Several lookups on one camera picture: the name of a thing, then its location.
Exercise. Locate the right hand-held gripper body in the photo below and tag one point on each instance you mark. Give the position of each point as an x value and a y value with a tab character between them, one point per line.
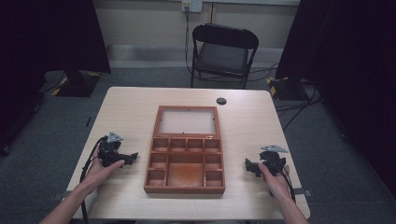
272	161

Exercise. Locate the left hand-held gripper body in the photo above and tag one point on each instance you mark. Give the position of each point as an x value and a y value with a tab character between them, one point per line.
110	154

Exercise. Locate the brown wooden compartment box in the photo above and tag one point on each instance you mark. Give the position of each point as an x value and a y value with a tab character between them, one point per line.
186	174

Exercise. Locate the person's right hand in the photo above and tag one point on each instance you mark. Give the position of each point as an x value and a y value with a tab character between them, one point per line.
277	185

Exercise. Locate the person's left hand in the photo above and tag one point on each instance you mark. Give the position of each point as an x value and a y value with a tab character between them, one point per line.
96	175

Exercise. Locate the black stand base striped tape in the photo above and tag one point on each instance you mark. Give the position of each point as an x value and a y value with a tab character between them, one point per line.
77	84
286	88

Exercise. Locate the black folding chair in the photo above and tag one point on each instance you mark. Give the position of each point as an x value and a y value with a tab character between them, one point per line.
222	56

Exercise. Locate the black curtain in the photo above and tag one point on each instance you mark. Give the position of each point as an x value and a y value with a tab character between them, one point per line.
348	62
46	40

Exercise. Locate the grey metal table bracket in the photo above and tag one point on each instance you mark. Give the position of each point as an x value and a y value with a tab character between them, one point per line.
303	192

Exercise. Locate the white wall socket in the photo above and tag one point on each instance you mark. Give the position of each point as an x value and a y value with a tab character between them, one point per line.
191	5

